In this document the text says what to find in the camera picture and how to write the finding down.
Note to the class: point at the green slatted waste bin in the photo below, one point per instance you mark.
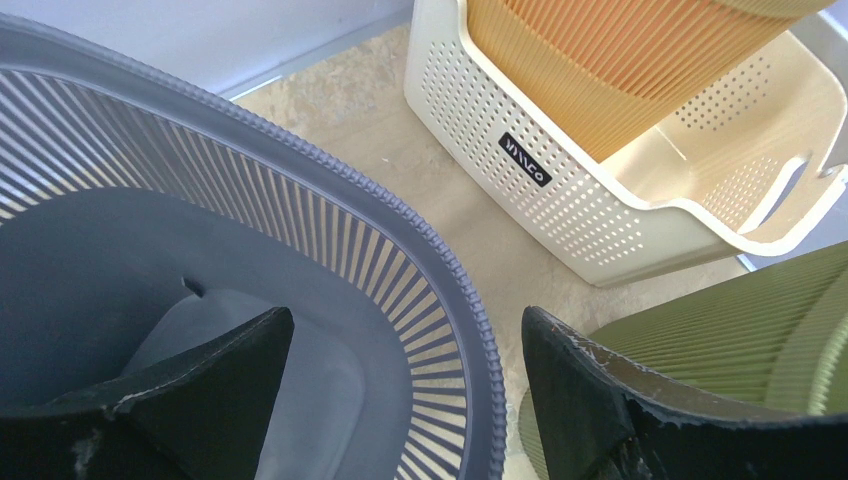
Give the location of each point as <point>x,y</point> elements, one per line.
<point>774,338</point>

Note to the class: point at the white perforated plastic basket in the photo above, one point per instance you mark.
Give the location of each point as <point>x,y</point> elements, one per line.
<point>752,164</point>

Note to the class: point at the yellow slatted waste bin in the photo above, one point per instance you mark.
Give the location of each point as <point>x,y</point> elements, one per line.
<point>606,71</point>

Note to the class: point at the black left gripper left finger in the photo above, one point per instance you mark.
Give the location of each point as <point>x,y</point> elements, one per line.
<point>201,414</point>

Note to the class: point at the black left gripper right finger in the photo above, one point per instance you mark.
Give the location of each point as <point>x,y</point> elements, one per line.
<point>601,415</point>

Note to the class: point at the grey slatted waste bin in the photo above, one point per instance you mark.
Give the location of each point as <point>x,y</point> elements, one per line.
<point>142,216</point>

